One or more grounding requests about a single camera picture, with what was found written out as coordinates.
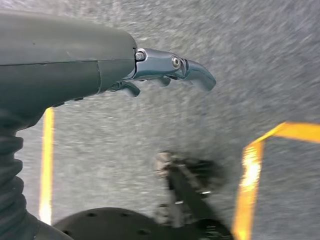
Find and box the yellow floor tape outline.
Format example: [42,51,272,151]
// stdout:
[231,121,320,240]
[38,106,55,227]

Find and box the black perforated disc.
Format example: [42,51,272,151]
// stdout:
[53,206,208,240]

